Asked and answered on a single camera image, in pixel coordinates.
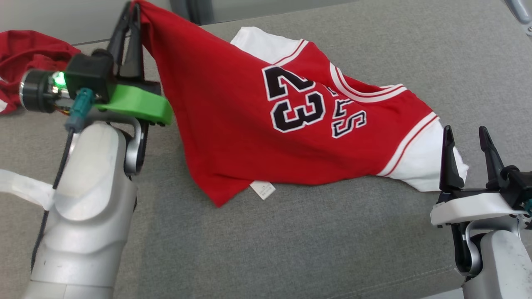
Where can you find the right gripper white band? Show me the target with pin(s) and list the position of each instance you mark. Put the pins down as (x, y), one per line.
(469, 207)

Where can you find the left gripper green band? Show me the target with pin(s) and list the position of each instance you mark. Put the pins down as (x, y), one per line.
(141, 106)

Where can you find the red shorts white trim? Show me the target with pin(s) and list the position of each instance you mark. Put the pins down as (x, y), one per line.
(29, 50)

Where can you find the red basketball jersey number 23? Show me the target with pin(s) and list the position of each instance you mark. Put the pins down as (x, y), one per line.
(232, 124)

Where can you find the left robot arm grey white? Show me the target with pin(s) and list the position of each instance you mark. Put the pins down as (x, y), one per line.
(91, 207)

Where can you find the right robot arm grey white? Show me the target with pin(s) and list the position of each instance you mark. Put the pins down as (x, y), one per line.
(503, 261)

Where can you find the grey fabric sofa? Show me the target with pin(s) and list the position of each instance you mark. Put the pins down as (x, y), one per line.
(311, 249)

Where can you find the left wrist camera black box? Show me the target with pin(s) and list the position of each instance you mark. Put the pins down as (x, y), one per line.
(89, 74)

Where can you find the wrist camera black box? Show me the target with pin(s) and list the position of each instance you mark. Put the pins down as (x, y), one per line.
(89, 74)
(517, 185)

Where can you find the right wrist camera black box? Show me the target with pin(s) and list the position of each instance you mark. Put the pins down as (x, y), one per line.
(517, 185)

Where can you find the grey metal foot bracket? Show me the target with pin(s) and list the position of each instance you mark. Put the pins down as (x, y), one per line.
(521, 12)

